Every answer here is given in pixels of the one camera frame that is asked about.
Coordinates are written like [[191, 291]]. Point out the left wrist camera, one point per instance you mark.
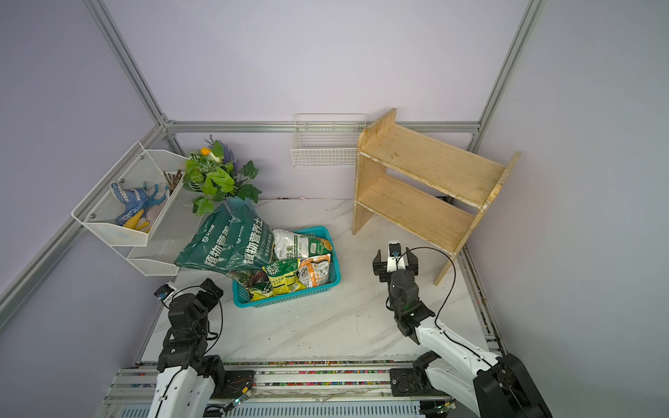
[[166, 293]]

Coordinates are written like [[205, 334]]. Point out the yellow toy in rack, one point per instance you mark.
[[139, 222]]

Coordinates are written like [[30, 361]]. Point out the blue knitted glove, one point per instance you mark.
[[136, 199]]

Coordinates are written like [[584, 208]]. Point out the orange green snack bag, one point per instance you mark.
[[314, 271]]

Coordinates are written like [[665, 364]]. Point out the wooden two-tier shelf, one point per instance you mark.
[[429, 188]]

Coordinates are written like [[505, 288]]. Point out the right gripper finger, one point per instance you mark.
[[411, 262], [379, 266]]

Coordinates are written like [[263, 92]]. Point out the teal vase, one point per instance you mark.
[[233, 203]]

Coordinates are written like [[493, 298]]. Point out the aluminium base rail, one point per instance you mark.
[[326, 388]]

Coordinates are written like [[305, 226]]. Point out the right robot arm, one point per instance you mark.
[[449, 345]]

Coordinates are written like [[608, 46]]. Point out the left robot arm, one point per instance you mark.
[[183, 355]]

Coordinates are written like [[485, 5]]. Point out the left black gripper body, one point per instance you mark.
[[206, 300]]

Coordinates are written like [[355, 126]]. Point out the artificial green plant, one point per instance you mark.
[[215, 175]]

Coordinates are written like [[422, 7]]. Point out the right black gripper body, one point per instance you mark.
[[389, 276]]

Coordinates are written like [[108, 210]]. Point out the white wire wall basket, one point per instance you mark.
[[326, 140]]

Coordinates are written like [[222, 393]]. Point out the dark green soil bag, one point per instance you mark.
[[212, 245], [251, 243]]

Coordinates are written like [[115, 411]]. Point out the white green small bag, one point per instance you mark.
[[289, 245]]

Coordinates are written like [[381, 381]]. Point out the yellow green fertilizer bag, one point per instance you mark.
[[282, 278]]

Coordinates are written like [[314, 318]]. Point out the white mesh corner rack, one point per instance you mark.
[[173, 223]]

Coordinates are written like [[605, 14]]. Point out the teal plastic basket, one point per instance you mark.
[[242, 298]]

